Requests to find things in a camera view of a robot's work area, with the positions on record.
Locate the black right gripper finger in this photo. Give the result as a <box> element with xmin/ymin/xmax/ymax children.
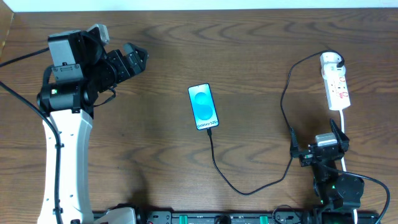
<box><xmin>330</xmin><ymin>118</ymin><xmax>349</xmax><ymax>145</ymax></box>
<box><xmin>289</xmin><ymin>128</ymin><xmax>299</xmax><ymax>152</ymax></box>

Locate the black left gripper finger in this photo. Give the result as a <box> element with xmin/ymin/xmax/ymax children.
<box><xmin>123</xmin><ymin>43</ymin><xmax>136</xmax><ymax>62</ymax></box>
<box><xmin>131</xmin><ymin>44</ymin><xmax>149</xmax><ymax>75</ymax></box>

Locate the blue screen Galaxy smartphone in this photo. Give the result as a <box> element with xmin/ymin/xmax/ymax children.
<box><xmin>188</xmin><ymin>83</ymin><xmax>220</xmax><ymax>130</ymax></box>

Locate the black USB charging cable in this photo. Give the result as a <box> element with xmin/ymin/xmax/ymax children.
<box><xmin>206</xmin><ymin>49</ymin><xmax>346</xmax><ymax>197</ymax></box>

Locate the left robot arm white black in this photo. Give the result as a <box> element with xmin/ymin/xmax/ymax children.
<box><xmin>37</xmin><ymin>24</ymin><xmax>148</xmax><ymax>223</ymax></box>

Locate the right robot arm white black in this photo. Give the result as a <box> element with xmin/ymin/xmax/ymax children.
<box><xmin>289</xmin><ymin>120</ymin><xmax>364</xmax><ymax>223</ymax></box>

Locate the white USB charger plug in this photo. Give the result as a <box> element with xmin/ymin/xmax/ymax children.
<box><xmin>320</xmin><ymin>52</ymin><xmax>346</xmax><ymax>80</ymax></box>

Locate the white power strip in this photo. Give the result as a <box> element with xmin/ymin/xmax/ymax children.
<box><xmin>321</xmin><ymin>64</ymin><xmax>351</xmax><ymax>111</ymax></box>

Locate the white power strip cord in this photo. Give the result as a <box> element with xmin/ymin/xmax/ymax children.
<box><xmin>338</xmin><ymin>109</ymin><xmax>359</xmax><ymax>224</ymax></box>

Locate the black right camera cable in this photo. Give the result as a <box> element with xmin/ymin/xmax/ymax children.
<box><xmin>317</xmin><ymin>161</ymin><xmax>391</xmax><ymax>224</ymax></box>

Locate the black camera cable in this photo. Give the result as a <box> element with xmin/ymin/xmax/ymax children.
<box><xmin>317</xmin><ymin>161</ymin><xmax>391</xmax><ymax>224</ymax></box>
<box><xmin>0</xmin><ymin>46</ymin><xmax>65</xmax><ymax>224</ymax></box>

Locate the black left camera cable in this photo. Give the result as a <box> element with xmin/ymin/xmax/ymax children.
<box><xmin>0</xmin><ymin>46</ymin><xmax>65</xmax><ymax>224</ymax></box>

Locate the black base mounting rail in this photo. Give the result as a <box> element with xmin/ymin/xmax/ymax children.
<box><xmin>93</xmin><ymin>210</ymin><xmax>382</xmax><ymax>224</ymax></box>

